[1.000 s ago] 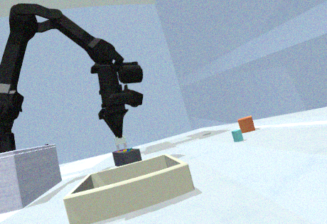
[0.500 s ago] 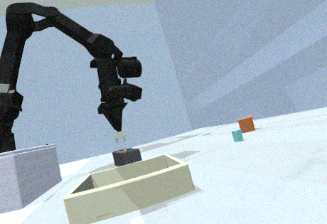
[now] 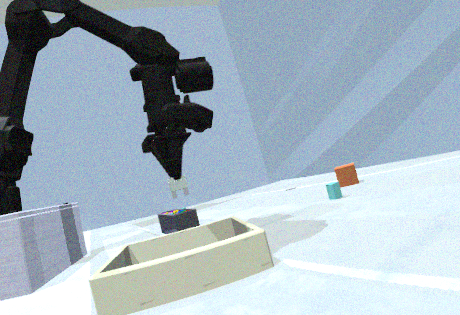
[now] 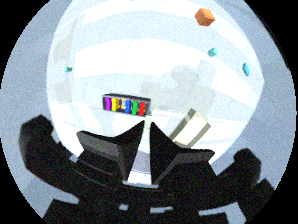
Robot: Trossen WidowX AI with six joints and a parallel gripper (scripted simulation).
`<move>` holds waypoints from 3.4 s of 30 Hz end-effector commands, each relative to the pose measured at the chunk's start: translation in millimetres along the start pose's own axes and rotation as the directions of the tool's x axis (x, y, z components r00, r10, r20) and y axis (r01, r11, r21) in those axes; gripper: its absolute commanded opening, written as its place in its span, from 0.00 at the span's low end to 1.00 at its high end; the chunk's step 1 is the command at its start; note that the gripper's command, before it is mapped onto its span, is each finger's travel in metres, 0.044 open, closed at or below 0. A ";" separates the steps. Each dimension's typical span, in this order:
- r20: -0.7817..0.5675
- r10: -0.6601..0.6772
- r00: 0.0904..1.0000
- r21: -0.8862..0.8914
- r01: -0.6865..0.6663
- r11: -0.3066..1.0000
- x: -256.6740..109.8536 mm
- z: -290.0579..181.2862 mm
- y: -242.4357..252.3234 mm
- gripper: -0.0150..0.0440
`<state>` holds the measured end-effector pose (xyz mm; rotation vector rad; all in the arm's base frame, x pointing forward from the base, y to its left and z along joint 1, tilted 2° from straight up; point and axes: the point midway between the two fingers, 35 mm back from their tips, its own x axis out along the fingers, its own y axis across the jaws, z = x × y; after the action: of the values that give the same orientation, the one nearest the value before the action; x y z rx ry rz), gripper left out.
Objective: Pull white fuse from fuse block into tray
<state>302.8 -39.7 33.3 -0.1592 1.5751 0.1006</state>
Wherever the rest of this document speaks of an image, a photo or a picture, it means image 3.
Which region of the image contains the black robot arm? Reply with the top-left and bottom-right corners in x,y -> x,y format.
0,0 -> 213,216

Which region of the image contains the small teal block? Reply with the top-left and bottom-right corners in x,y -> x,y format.
325,182 -> 343,200

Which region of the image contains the beige rectangular tray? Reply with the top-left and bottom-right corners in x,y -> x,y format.
88,216 -> 274,315

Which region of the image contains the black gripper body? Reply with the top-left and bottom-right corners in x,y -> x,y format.
141,89 -> 204,153

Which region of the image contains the orange block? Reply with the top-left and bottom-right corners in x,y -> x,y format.
335,163 -> 359,187

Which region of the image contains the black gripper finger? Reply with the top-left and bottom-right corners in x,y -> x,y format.
148,144 -> 173,178
153,132 -> 191,180

